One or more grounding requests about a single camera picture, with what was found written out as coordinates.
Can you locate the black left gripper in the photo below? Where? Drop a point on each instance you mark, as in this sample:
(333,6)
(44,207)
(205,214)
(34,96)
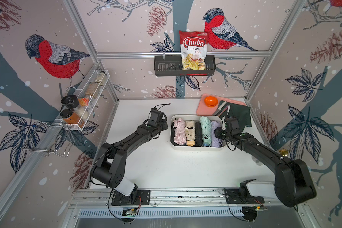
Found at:
(164,121)

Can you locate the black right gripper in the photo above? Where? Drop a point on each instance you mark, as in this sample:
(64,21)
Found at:
(217,132)

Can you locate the pink umbrella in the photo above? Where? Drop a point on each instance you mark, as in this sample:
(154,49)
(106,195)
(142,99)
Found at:
(179,132)

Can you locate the beige umbrella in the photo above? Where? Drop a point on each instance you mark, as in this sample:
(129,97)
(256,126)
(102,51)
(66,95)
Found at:
(190,133)

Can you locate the black umbrella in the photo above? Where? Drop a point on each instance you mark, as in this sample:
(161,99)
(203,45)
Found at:
(198,135)

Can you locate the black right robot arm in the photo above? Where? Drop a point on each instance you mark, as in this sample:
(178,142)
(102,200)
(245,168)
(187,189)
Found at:
(293,183)

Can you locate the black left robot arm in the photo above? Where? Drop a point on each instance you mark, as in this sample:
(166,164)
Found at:
(109,165)

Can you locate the white plastic storage box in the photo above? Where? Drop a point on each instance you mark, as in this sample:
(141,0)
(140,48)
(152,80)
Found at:
(187,148)

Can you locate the dark green cloth napkin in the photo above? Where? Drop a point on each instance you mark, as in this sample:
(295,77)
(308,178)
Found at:
(241,112)

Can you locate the orange plastic bowl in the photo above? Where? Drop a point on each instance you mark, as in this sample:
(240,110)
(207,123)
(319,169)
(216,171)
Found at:
(211,101)

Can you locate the pink plastic tray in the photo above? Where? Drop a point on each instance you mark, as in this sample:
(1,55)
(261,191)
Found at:
(204,110)

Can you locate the glass spice jars row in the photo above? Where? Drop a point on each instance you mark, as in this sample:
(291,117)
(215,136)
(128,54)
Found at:
(93,89)

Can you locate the red cassava chips bag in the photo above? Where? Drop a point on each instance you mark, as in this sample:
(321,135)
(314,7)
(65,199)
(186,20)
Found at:
(193,47)

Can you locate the orange spice jar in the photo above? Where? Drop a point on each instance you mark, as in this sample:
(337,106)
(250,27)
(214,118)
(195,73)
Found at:
(71,117)

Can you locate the black lid spice grinder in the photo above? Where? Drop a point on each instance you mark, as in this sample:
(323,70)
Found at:
(70,101)

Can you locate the white handled kitchen knife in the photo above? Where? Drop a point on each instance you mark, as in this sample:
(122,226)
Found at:
(219,109)

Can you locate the black wire wall basket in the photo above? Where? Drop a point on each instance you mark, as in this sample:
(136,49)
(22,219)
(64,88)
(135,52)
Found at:
(169,66)

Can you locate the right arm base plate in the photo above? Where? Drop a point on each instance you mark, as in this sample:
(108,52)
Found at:
(233,196)

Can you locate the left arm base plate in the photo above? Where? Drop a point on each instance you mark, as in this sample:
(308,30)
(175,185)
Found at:
(137,197)

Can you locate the white wire spice rack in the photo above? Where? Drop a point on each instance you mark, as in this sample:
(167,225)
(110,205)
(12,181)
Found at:
(79,107)

